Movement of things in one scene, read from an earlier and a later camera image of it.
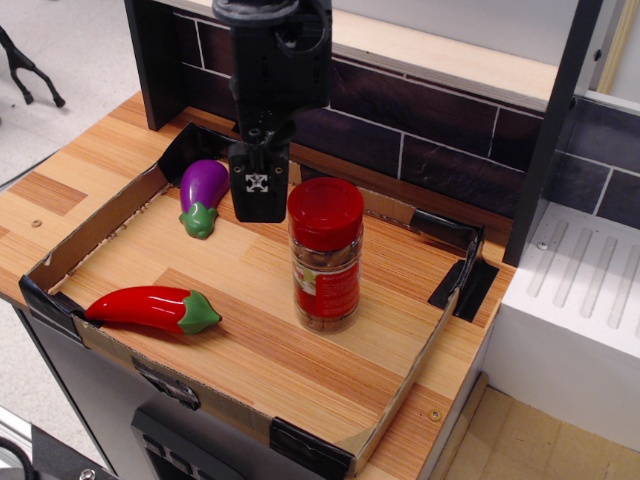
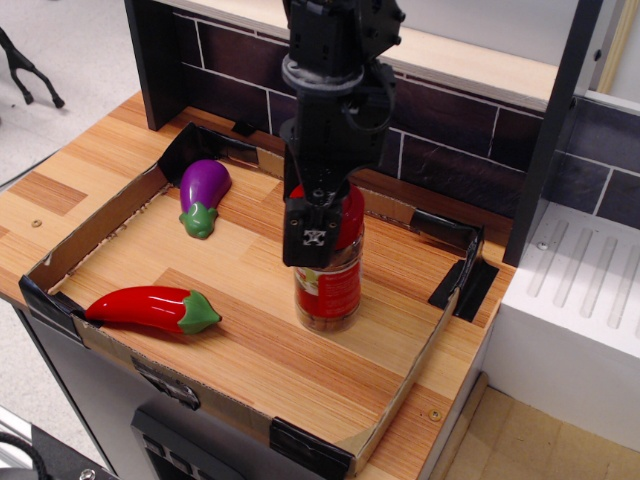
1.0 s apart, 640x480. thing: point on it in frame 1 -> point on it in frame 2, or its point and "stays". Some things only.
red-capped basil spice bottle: x=326 y=222 stays
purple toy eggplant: x=203 y=186 stays
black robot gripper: x=281 y=67 -> x=330 y=135
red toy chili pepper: x=172 y=309 stays
